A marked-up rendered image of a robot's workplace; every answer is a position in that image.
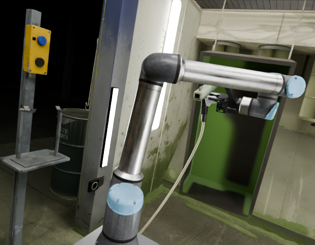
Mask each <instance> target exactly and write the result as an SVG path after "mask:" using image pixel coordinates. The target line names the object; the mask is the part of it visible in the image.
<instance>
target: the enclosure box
mask: <svg viewBox="0 0 315 245"><path fill-rule="evenodd" d="M199 62H203V63H210V64H216V65H222V66H228V67H234V68H240V69H247V70H254V71H261V72H267V73H279V74H283V75H289V76H293V75H294V72H295V68H296V65H297V62H295V61H293V60H290V59H282V58H273V57H264V56H255V55H247V54H238V53H230V52H218V51H202V52H200V55H199ZM234 92H235V94H236V96H237V99H239V98H243V97H249V98H255V99H257V96H258V92H253V91H246V90H239V89H234ZM286 98H287V97H282V96H278V98H277V102H278V103H279V105H278V108H277V111H276V113H275V116H274V118H273V119H272V120H267V119H262V118H257V117H253V116H249V115H243V114H239V113H238V115H236V114H231V113H226V114H225V113H220V112H216V105H217V102H216V103H215V104H211V105H210V106H209V107H208V113H207V117H206V122H205V125H204V131H203V135H202V138H201V140H200V142H199V145H198V147H197V149H196V151H195V153H194V155H193V157H192V159H191V161H190V163H189V165H188V166H187V168H186V170H185V172H184V174H183V175H182V178H181V184H180V191H179V193H180V194H183V195H186V196H188V197H191V198H194V199H196V200H199V201H202V202H204V203H207V204H210V205H213V206H216V207H218V208H221V209H224V210H227V211H230V212H233V213H235V214H238V215H241V216H244V217H246V218H249V219H251V216H252V213H253V209H254V206H255V203H256V199H257V196H258V192H259V189H260V186H261V183H262V180H263V176H264V173H265V169H266V165H267V162H268V159H269V155H270V152H271V149H272V145H273V142H274V139H275V136H276V132H277V129H278V126H279V122H280V119H281V115H282V111H283V108H284V105H285V101H286ZM201 101H202V100H201ZM201 101H196V100H193V103H192V110H191V117H190V123H189V130H188V136H187V143H186V150H185V156H184V162H183V169H184V167H185V165H186V163H187V161H188V159H189V158H190V156H191V154H192V152H193V150H194V148H195V145H196V143H197V141H198V139H199V136H200V132H201V127H202V121H201ZM237 101H238V100H237Z"/></svg>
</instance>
